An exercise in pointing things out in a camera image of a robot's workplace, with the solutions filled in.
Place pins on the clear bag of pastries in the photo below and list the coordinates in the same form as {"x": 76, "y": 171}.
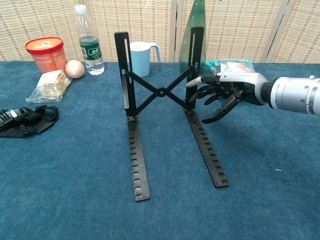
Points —
{"x": 50, "y": 87}

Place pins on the green spray bottle black trigger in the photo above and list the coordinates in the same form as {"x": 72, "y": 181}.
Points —
{"x": 183, "y": 57}

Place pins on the teal snack package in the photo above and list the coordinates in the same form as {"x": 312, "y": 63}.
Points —
{"x": 235, "y": 65}

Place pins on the woven folding screen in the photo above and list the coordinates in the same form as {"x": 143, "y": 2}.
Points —
{"x": 150, "y": 20}

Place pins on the clear water bottle green label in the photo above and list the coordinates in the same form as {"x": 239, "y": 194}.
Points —
{"x": 92, "y": 50}

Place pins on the beige onion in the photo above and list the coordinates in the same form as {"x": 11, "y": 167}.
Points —
{"x": 75, "y": 69}

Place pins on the red snack canister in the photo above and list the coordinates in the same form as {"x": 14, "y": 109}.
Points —
{"x": 47, "y": 57}

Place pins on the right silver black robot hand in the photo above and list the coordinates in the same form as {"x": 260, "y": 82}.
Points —
{"x": 245, "y": 82}

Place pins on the black folding laptop stand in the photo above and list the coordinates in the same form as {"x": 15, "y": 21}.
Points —
{"x": 143, "y": 175}

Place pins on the blue carpet table cover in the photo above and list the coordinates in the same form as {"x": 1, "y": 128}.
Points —
{"x": 75, "y": 187}

